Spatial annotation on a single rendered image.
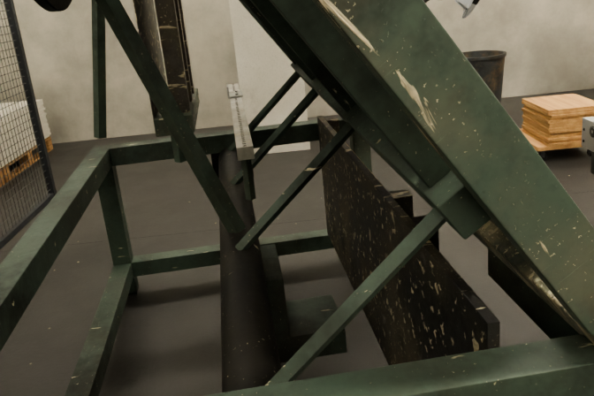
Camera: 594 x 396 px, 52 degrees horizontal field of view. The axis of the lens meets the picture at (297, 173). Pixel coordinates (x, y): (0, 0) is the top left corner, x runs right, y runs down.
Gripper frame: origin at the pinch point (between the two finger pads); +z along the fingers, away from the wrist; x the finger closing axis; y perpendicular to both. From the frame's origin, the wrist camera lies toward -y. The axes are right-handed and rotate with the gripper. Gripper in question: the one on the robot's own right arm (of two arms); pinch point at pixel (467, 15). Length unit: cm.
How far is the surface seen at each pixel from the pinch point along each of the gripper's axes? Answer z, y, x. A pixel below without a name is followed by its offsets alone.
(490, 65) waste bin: 5, -153, -373
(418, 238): 44, 20, 97
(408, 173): 36, 22, 84
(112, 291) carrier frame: 169, 79, -64
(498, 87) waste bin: 21, -172, -379
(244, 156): 62, 49, 21
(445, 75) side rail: 17, 31, 107
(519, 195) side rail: 29, 12, 106
